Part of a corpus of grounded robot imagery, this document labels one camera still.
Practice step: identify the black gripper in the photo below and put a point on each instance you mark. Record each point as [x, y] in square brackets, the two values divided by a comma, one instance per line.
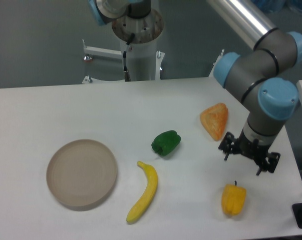
[267, 162]

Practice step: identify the yellow bell pepper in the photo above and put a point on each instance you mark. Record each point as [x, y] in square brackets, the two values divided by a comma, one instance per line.
[233, 199]

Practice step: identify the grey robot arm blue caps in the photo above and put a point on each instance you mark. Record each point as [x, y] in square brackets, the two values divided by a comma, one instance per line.
[253, 79]

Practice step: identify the green bell pepper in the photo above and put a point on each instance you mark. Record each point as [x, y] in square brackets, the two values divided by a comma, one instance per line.
[166, 142]

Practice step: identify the yellow banana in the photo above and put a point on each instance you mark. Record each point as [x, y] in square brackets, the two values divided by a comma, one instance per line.
[142, 204]

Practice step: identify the blue plastic bag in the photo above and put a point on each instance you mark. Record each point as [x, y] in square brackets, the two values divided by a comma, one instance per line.
[274, 6]

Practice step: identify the beige round plate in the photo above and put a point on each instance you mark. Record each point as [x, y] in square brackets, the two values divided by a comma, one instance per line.
[82, 174]

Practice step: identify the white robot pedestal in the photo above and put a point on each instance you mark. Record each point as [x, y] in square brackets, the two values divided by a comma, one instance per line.
[138, 27]

